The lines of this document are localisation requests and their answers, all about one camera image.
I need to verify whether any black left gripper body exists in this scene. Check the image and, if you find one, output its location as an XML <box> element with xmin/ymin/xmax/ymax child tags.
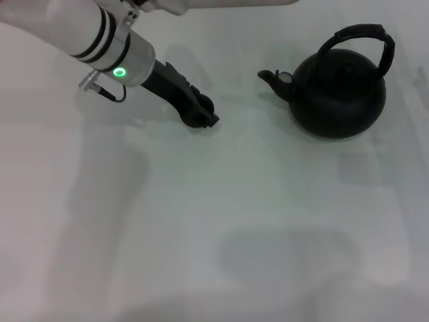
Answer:
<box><xmin>140</xmin><ymin>60</ymin><xmax>202</xmax><ymax>119</ymax></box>

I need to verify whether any black round teapot with handle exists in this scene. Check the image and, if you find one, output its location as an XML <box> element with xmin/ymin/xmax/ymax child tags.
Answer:
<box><xmin>257</xmin><ymin>23</ymin><xmax>396</xmax><ymax>141</ymax></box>

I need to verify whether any left arm black cable with plug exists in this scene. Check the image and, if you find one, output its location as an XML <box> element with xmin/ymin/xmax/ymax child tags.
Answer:
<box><xmin>78</xmin><ymin>70</ymin><xmax>127</xmax><ymax>102</ymax></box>

